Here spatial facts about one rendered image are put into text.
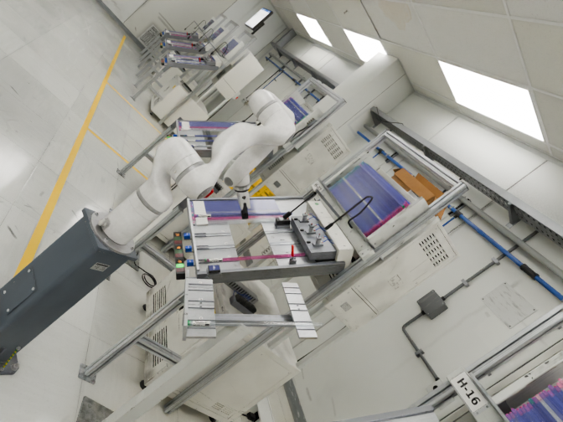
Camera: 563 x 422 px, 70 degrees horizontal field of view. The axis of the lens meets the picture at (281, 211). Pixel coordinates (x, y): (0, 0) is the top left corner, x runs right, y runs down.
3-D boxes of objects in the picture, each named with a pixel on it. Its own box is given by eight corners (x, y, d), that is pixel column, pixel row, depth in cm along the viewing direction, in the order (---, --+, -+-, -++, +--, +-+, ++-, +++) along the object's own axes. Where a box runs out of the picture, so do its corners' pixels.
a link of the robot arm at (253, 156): (267, 153, 166) (230, 193, 186) (282, 139, 179) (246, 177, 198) (251, 137, 166) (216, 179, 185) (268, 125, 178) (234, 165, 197)
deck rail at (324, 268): (197, 285, 179) (197, 274, 176) (196, 282, 181) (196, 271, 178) (343, 273, 199) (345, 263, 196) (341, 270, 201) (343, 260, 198)
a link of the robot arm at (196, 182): (164, 173, 143) (191, 209, 141) (163, 159, 132) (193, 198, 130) (271, 109, 161) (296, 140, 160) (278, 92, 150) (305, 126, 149)
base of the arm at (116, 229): (97, 247, 131) (139, 212, 128) (83, 206, 140) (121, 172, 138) (139, 259, 147) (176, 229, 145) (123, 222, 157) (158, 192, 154)
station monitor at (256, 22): (250, 30, 576) (271, 10, 570) (242, 25, 624) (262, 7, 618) (255, 38, 583) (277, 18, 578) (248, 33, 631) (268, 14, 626)
